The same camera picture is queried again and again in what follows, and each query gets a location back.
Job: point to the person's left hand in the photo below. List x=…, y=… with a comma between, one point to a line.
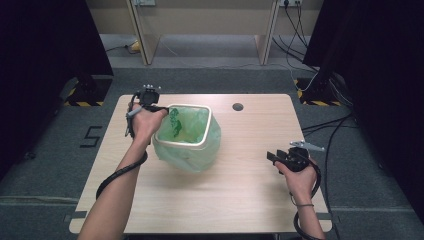
x=145, y=125

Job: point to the thin wrist band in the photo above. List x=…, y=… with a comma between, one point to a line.
x=305, y=205

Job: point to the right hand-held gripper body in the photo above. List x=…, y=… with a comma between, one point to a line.
x=296, y=160

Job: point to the green plastic bag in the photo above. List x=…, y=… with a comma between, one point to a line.
x=210, y=146

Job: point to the black stand base striped tape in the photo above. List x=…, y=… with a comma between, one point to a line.
x=88, y=90
x=316, y=93

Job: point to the grey tape strip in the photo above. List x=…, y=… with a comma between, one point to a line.
x=326, y=216
x=78, y=215

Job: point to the cream smiley-face bin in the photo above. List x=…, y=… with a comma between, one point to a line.
x=186, y=156

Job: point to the yellow floor object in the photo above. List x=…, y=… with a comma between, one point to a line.
x=135, y=46

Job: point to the person's right hand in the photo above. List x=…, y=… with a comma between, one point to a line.
x=301, y=185

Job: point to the black curtain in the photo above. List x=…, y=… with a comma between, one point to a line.
x=383, y=66
x=40, y=50

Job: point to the wall power socket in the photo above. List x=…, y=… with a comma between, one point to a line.
x=290, y=2
x=143, y=2

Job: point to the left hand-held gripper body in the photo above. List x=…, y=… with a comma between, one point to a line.
x=149, y=96

